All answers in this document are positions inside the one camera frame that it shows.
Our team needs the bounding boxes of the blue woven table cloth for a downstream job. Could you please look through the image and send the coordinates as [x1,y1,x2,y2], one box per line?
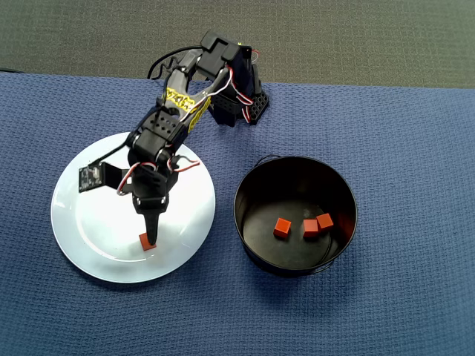
[0,72,475,356]

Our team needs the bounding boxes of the red cube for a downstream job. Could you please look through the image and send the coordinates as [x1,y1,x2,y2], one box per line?
[273,217,292,239]
[139,232,157,251]
[302,218,319,238]
[316,213,335,231]

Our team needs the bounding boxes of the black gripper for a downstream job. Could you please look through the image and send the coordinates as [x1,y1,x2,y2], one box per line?
[128,164,180,246]

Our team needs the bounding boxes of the black cable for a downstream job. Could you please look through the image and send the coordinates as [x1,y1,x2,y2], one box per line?
[147,44,203,81]
[152,55,186,81]

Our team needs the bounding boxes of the wrist camera board with bracket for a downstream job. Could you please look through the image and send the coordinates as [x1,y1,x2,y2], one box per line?
[78,161,131,194]

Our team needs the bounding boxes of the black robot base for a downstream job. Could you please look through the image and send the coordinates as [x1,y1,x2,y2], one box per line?
[208,82,270,126]

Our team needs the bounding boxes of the black round metal pot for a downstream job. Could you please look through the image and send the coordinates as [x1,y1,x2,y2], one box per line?
[232,154,358,279]

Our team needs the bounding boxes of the white round plate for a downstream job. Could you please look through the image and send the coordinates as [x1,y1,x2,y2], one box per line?
[50,131,217,285]

